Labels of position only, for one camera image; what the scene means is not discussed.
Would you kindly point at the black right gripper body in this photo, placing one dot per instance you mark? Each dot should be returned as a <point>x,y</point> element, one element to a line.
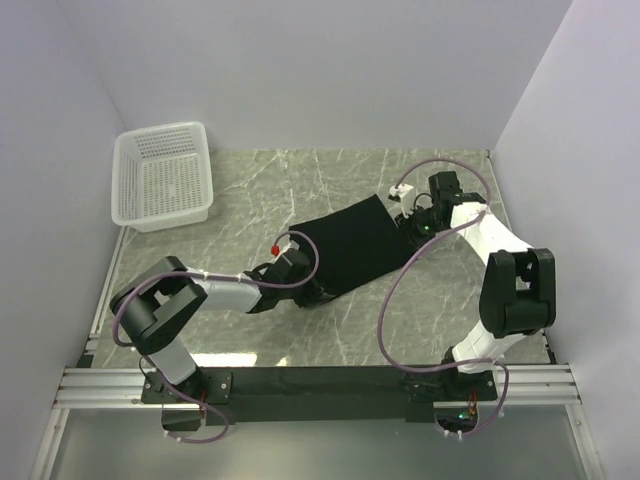
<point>422,221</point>

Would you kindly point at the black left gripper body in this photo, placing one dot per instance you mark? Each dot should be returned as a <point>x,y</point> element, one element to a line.
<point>304,294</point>

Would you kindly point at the black t-shirt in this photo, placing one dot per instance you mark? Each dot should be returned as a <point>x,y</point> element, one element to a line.
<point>356,245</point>

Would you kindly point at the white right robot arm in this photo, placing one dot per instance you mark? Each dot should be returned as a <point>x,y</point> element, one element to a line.
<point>518,294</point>

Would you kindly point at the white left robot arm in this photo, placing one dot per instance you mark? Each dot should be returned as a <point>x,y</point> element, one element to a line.
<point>152,310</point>

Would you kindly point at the white plastic basket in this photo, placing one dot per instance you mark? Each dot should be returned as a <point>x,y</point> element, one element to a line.
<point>161,177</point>

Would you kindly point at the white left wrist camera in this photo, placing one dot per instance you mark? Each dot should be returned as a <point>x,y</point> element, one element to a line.
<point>279,248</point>

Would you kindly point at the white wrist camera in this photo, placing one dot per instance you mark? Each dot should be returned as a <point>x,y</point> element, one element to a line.
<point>279,248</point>
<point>403,193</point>

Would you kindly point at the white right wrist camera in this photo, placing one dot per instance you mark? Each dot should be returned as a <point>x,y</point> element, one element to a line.
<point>403,193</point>

